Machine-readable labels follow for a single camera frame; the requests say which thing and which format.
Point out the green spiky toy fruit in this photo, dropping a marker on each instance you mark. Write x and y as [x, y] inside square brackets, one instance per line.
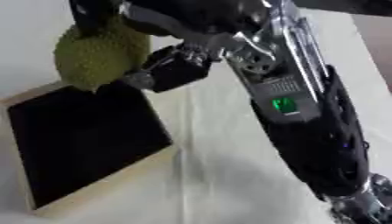
[94, 59]

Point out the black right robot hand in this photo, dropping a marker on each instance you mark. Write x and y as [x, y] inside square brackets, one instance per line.
[173, 68]

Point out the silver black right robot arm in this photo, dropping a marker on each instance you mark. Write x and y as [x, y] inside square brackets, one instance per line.
[306, 116]

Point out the tan cardboard box black inside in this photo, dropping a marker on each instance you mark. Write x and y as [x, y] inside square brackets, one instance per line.
[84, 140]

